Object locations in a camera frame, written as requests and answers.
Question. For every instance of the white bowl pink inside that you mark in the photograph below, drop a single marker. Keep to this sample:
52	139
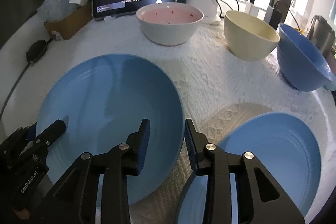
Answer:
169	24

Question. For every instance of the white textured tablecloth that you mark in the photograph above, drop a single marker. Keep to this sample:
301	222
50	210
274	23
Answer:
219	91

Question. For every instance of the cardboard box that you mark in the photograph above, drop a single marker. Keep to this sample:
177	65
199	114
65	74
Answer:
66	28

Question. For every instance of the white lamp base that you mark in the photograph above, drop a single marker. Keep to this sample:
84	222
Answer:
209	8

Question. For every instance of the white charger plug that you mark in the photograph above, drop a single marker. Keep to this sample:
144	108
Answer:
251	9

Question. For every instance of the clear plastic bag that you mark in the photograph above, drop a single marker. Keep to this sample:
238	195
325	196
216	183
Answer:
55	10

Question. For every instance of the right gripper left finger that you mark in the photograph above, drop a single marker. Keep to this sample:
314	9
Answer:
73	197

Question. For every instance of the black round cable device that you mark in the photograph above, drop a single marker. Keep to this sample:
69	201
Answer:
33	55

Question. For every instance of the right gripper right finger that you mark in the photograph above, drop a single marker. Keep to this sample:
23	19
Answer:
260	198

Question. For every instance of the large light blue plate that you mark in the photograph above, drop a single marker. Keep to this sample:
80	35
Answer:
102	101

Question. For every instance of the light blue small bowl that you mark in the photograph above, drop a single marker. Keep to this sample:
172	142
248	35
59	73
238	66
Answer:
331	86

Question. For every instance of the steel travel tumbler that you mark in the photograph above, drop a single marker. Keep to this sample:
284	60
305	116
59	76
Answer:
321	34

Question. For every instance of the black power adapter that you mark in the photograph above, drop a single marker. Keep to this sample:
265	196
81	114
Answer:
272	17

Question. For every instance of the cream bowl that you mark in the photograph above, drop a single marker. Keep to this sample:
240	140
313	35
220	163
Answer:
249	38

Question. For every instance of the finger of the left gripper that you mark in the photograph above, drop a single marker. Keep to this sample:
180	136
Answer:
50	133

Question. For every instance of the dark blue bowl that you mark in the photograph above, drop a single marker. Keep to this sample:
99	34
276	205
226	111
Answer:
301	64

